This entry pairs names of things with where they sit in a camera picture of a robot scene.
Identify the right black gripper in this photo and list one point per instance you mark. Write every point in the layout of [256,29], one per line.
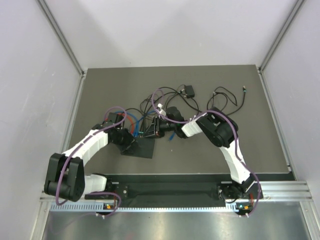
[155,131]

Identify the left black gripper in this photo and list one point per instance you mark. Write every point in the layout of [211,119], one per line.
[130,140]

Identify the black network switch box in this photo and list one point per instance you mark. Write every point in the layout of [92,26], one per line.
[140,148]

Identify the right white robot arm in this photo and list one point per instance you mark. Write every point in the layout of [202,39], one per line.
[216,126]

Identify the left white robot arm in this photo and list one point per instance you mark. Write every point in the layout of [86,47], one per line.
[65,177]

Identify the dark grey table mat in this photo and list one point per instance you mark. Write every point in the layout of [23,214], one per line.
[129,87]

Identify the black power adapter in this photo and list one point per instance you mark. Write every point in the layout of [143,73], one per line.
[189,91]

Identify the grey slotted cable duct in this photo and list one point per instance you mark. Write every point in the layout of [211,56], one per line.
[102,207]

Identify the aluminium profile rail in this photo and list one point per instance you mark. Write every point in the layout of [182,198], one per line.
[266,190]

